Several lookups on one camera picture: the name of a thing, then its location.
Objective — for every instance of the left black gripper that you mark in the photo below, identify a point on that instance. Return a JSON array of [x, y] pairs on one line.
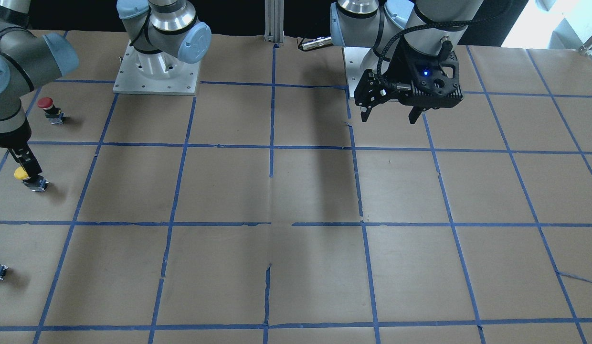
[[399, 65]]

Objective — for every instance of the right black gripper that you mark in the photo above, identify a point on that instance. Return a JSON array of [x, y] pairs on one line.
[[9, 136]]

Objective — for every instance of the yellow push button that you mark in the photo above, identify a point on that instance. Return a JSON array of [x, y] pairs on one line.
[[36, 183]]

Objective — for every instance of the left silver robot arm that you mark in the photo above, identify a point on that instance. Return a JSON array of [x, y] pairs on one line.
[[385, 24]]

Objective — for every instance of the red push button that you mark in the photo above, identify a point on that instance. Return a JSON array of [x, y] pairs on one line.
[[53, 114]]

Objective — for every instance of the silver connector on table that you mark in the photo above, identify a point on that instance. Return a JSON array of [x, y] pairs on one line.
[[315, 44]]

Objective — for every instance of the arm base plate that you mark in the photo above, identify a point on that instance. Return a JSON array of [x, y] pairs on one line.
[[155, 74], [356, 60]]

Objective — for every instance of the aluminium frame post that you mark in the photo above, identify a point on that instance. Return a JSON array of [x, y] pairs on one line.
[[274, 13]]

